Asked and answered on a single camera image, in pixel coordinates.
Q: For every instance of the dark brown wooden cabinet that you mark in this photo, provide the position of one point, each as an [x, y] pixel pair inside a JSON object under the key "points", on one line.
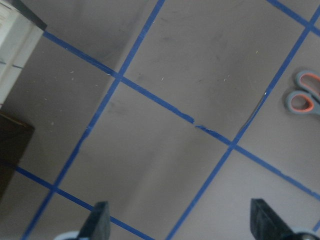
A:
{"points": [[15, 136]]}

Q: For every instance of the white plastic tray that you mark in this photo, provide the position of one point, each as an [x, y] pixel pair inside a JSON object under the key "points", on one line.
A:
{"points": [[20, 32]]}

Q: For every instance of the grey orange handled scissors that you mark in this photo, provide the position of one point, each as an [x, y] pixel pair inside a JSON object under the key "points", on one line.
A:
{"points": [[308, 92]]}

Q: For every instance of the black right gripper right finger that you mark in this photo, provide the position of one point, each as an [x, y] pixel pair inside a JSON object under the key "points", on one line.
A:
{"points": [[266, 224]]}

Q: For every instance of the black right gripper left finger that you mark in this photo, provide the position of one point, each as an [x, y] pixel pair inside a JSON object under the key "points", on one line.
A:
{"points": [[98, 224]]}

